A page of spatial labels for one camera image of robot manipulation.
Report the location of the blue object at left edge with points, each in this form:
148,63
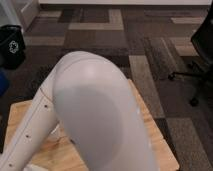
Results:
4,83

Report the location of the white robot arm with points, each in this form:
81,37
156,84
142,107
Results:
90,97

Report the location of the white cabinet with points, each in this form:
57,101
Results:
18,12

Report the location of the black recycling bin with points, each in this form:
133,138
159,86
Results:
12,46

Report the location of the black office chair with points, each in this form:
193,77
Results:
202,41

